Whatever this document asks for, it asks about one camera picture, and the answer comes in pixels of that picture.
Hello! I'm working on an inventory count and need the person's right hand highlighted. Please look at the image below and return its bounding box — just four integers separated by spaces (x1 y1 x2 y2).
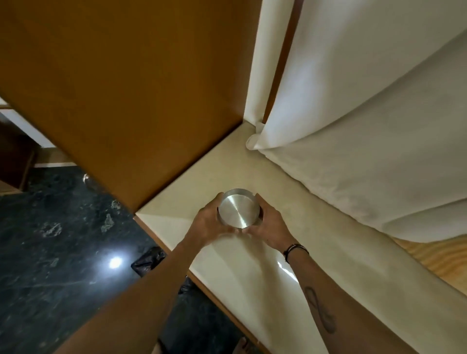
242 193 293 253

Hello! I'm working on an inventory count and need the person's left hand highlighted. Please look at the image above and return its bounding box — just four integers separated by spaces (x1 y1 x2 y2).
185 192 239 249

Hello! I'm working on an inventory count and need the round steel container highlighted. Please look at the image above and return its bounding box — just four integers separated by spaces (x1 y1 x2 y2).
217 188 263 230

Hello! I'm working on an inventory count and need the person's left forearm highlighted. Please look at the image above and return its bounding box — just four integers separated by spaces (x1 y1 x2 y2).
54 235 200 354

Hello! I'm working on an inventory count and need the person's right forearm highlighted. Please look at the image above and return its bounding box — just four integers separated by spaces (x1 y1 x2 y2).
285 248 420 354

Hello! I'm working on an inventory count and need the black wrist band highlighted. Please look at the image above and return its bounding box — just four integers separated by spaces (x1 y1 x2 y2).
283 243 310 264

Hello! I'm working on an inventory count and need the black plastic bag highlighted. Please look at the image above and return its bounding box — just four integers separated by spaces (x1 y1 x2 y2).
131 247 167 278

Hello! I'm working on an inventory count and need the person's foot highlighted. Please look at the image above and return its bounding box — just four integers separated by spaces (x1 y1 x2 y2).
232 337 258 354

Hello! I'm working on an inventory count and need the brown wooden panel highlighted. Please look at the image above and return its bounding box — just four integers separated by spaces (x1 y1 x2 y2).
0 0 264 214

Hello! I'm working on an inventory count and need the white blanket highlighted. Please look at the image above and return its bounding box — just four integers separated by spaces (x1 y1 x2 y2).
247 0 467 151

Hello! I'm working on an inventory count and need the dark wooden furniture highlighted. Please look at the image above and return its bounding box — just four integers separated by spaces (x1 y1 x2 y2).
0 120 38 195

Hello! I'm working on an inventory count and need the light wooden bed frame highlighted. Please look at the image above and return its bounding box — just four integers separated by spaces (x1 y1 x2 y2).
392 233 467 297

